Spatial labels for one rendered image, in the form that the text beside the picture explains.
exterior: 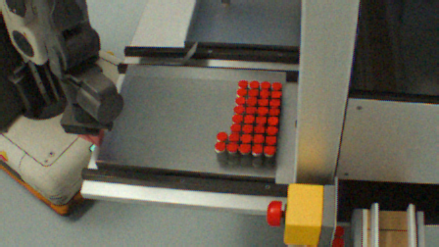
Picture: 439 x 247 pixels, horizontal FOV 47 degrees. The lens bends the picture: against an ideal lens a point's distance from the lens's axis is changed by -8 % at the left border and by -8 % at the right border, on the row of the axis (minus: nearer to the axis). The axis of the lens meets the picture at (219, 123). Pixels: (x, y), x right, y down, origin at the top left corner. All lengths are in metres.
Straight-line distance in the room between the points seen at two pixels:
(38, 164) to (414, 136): 1.42
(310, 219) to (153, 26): 0.71
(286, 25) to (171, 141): 0.41
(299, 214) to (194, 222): 1.21
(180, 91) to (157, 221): 0.93
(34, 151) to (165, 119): 0.93
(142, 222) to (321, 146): 1.31
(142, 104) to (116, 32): 1.61
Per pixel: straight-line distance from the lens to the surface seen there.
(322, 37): 0.62
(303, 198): 0.80
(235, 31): 1.27
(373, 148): 0.78
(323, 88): 0.68
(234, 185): 0.97
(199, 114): 1.10
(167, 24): 1.32
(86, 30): 0.89
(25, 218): 2.17
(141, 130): 1.10
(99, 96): 0.86
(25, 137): 2.02
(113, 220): 2.04
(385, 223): 0.92
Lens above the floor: 1.72
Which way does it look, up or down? 51 degrees down
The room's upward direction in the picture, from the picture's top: 7 degrees counter-clockwise
